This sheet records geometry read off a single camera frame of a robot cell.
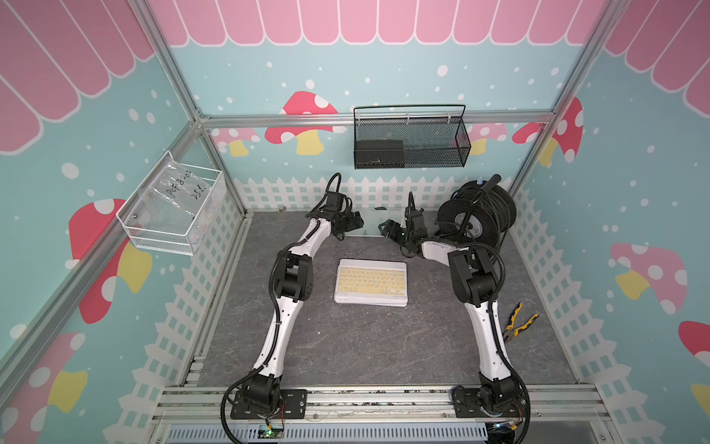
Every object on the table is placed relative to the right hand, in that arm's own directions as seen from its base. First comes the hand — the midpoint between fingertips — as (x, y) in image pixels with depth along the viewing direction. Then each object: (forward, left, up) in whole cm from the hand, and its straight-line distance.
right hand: (384, 228), depth 110 cm
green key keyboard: (+6, +5, -2) cm, 8 cm away
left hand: (+2, +12, -1) cm, 12 cm away
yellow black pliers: (-41, -38, -3) cm, 56 cm away
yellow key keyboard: (-24, +6, -1) cm, 25 cm away
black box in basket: (+9, +2, +28) cm, 30 cm away
